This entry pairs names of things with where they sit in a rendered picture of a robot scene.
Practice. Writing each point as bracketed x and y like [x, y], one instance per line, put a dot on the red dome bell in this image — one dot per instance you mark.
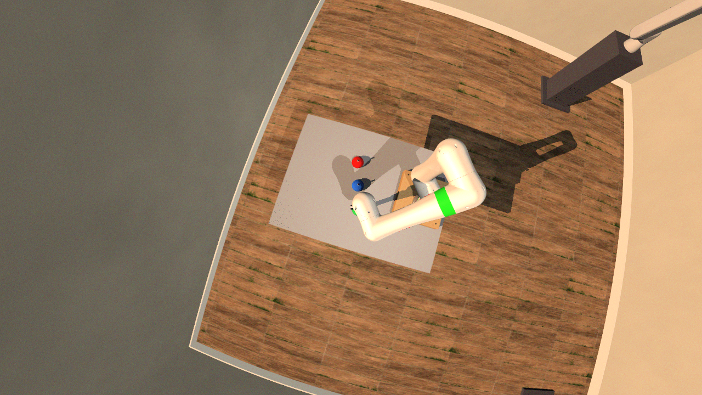
[357, 162]

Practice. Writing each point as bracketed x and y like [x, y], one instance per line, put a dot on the blue desk bell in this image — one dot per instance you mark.
[357, 185]

